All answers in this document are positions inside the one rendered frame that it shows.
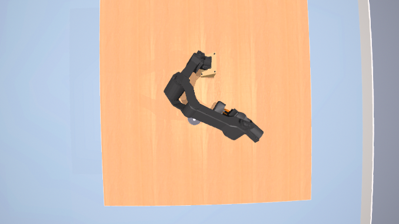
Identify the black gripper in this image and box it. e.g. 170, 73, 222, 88
213, 101, 233, 117

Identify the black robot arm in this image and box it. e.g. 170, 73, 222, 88
164, 50, 264, 143

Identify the black round pedestal with silver shaft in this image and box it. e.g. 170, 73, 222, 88
188, 118, 200, 125

